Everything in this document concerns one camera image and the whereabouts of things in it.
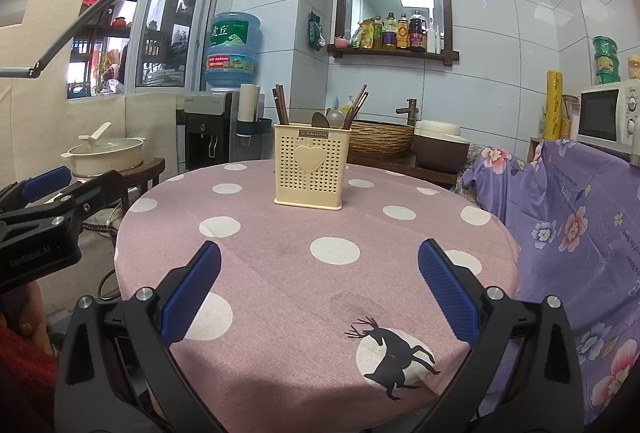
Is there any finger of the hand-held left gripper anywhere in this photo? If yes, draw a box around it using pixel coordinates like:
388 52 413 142
0 166 73 210
10 170 126 234

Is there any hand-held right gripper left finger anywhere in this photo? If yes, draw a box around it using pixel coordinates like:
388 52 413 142
52 240 226 433

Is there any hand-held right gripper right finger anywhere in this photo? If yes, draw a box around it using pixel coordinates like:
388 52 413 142
415 238 585 433

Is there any cream plastic utensil holder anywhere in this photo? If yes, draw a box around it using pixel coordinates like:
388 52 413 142
273 123 351 212

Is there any black gold-banded chopstick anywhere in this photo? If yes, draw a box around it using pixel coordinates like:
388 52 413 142
351 92 370 130
348 84 367 126

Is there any person's left forearm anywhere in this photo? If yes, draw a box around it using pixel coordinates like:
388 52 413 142
0 280 60 433

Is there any cream lidded pot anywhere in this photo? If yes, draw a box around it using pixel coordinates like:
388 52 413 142
61 122 147 178

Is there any pink polka dot tablecloth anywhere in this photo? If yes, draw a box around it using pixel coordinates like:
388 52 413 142
114 159 522 433

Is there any grey water dispenser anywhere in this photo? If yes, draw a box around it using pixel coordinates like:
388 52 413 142
176 89 242 172

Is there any purple floral cloth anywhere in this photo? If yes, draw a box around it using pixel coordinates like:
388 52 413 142
460 138 640 425

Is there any dark wooden counter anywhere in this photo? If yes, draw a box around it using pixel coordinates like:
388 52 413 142
345 153 469 192

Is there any brown and white rice cooker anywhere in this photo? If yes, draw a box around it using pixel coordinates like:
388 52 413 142
412 120 471 174

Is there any sliding glass window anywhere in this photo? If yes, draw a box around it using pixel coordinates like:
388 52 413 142
66 0 222 102

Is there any woven wicker basin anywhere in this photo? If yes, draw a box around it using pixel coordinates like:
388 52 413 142
347 120 416 159

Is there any bamboo style faucet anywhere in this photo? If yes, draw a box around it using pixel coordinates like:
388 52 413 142
395 98 419 127

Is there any blue water bottle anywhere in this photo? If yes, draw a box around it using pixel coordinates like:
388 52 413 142
204 12 263 89

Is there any yellow paper roll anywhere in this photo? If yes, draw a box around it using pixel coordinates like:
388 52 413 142
545 70 566 142

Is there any white microwave oven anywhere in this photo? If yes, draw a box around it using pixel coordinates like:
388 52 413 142
577 80 640 167

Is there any wooden framed mirror shelf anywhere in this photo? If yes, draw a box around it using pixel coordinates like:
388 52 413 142
327 0 460 66

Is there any dark soy sauce bottle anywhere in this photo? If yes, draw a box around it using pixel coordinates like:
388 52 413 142
408 10 429 53

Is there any yellow oil bottle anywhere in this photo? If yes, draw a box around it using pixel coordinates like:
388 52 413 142
382 12 400 50

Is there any green hanging packet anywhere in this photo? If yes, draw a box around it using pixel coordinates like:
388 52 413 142
307 10 325 52

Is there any yellow snack packet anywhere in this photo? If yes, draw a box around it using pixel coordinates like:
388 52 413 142
350 17 375 49

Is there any stack of green jars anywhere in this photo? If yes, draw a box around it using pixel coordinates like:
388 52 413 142
592 36 621 86

